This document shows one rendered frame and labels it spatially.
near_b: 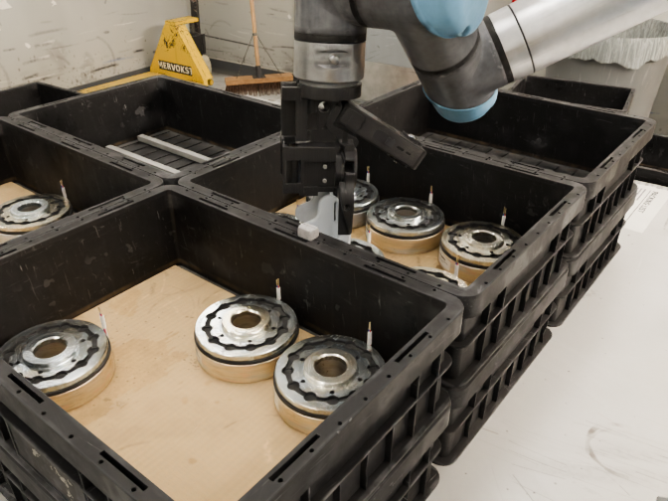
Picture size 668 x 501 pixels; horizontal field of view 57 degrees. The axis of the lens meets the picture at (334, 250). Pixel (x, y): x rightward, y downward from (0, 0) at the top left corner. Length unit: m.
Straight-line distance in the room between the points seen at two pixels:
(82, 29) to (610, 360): 3.99
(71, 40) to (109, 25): 0.31
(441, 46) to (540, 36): 0.11
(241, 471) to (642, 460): 0.45
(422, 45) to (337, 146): 0.14
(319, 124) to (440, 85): 0.13
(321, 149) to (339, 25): 0.13
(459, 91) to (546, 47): 0.09
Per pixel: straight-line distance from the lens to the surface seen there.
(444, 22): 0.58
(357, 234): 0.84
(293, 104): 0.69
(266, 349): 0.59
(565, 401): 0.82
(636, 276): 1.09
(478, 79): 0.69
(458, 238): 0.78
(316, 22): 0.65
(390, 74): 3.99
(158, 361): 0.65
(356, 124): 0.68
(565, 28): 0.69
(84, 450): 0.44
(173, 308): 0.72
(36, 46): 4.30
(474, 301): 0.56
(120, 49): 4.66
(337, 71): 0.65
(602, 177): 0.84
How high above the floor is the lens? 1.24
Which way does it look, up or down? 31 degrees down
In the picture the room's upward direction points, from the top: straight up
